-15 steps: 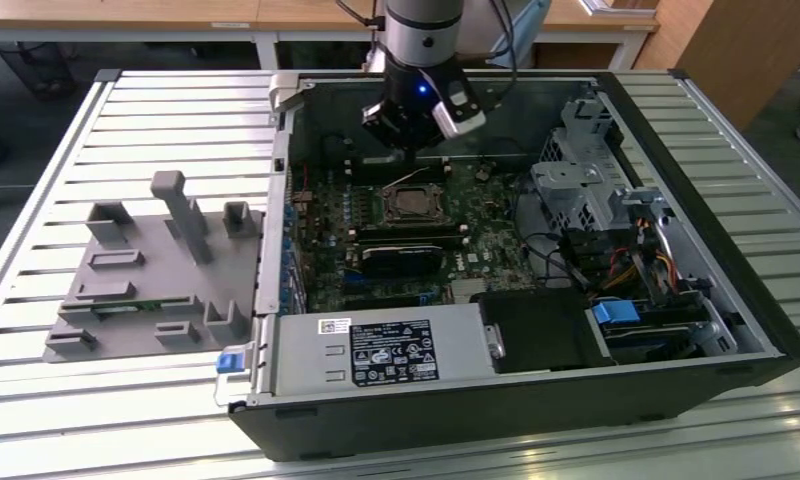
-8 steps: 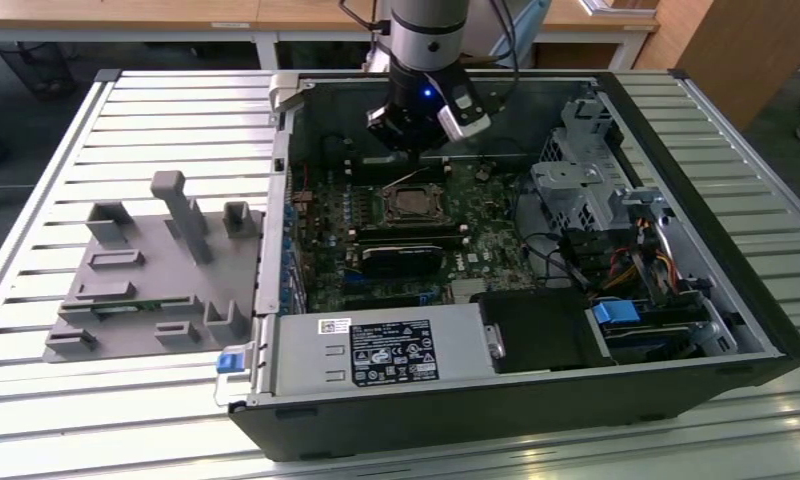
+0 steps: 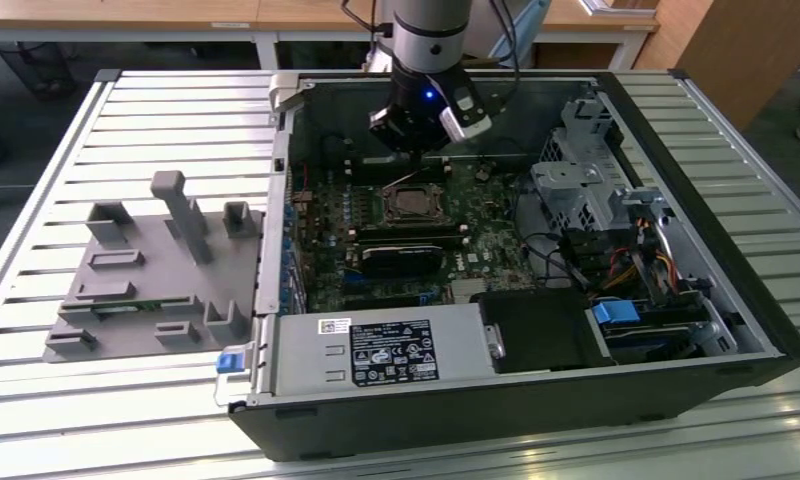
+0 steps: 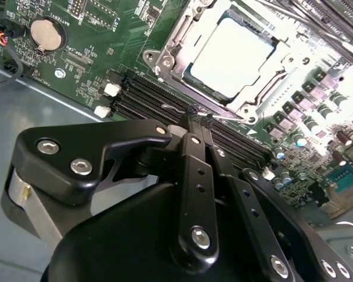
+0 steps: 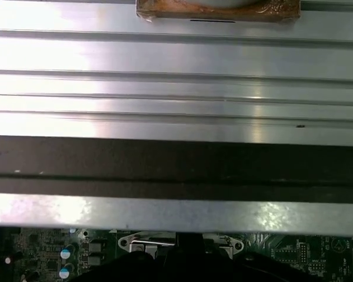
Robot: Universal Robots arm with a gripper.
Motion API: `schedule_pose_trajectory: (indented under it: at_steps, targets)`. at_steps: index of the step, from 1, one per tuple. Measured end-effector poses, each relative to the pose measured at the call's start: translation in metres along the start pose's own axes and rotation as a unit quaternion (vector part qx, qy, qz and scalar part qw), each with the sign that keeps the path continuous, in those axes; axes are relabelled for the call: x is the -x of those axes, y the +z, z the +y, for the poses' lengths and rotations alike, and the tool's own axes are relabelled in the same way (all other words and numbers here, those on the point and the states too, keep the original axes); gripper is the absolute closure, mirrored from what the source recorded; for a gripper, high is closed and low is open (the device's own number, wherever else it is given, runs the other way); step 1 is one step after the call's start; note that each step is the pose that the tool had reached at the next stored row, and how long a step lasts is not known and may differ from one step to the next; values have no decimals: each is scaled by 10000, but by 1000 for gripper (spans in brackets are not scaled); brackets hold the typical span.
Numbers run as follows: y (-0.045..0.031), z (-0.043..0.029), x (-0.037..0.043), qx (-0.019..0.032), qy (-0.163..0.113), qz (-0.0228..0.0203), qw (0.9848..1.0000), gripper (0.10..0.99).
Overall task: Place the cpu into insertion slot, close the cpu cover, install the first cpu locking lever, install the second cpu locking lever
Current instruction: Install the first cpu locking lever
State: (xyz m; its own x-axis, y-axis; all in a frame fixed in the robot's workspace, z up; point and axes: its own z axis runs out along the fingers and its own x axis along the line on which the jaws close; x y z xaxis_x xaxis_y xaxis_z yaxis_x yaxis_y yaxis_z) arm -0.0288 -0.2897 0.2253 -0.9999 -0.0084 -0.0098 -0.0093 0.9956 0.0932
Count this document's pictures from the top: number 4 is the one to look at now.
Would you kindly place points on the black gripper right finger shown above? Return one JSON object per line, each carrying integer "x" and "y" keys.
{"x": 253, "y": 199}

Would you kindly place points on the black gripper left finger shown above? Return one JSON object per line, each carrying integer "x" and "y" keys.
{"x": 76, "y": 141}

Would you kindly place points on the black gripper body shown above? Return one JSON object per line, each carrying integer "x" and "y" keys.
{"x": 120, "y": 249}

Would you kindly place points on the CPU with silver top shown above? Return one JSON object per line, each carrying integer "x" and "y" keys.
{"x": 232, "y": 61}

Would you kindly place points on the metal socket cover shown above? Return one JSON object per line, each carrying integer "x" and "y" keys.
{"x": 181, "y": 39}

